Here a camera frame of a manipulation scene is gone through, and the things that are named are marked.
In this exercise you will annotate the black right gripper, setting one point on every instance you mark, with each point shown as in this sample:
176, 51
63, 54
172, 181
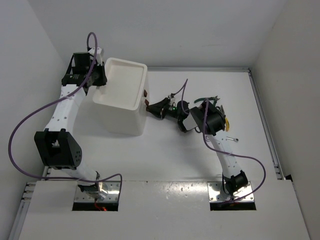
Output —
159, 110

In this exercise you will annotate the green handled pliers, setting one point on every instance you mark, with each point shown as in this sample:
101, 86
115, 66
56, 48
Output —
207, 99

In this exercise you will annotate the white drawer cabinet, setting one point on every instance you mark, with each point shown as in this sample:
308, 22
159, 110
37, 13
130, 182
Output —
119, 106

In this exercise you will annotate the short silver ratchet wrench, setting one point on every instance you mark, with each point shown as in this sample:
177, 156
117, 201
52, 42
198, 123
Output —
232, 139

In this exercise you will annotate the yellow handled pliers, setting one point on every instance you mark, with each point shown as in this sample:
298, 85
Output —
227, 124

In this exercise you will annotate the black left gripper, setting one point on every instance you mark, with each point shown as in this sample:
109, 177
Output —
102, 80

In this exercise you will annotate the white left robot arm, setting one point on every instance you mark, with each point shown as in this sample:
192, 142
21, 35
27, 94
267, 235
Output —
56, 145

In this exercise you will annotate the black handled scissors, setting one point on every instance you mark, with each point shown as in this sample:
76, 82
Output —
197, 130

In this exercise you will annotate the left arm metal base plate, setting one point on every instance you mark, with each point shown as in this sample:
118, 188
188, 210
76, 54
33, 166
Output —
103, 192

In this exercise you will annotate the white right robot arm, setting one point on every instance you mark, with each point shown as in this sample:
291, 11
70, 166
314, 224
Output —
211, 121

